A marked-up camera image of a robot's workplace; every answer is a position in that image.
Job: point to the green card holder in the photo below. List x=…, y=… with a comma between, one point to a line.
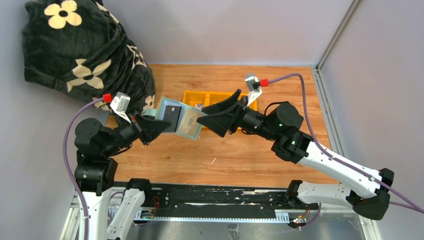
x=157, y=113

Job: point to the aluminium frame rail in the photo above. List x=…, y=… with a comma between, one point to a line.
x=319, y=77

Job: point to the gold card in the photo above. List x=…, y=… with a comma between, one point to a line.
x=188, y=126

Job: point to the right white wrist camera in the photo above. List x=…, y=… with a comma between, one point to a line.
x=254, y=85

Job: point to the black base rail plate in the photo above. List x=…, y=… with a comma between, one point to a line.
x=220, y=202

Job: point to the dark grey credit card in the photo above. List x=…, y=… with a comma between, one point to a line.
x=172, y=115

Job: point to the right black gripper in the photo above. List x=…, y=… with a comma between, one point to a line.
x=236, y=116

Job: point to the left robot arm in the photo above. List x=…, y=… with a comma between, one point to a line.
x=95, y=174

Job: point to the black floral plush blanket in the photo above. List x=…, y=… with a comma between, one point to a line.
x=80, y=49

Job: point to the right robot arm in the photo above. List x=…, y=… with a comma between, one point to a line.
x=362, y=189

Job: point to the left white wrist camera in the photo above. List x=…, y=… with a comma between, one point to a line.
x=120, y=104

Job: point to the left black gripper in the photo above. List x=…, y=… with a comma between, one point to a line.
x=139, y=128

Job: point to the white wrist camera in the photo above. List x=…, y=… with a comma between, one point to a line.
x=120, y=104
x=254, y=85

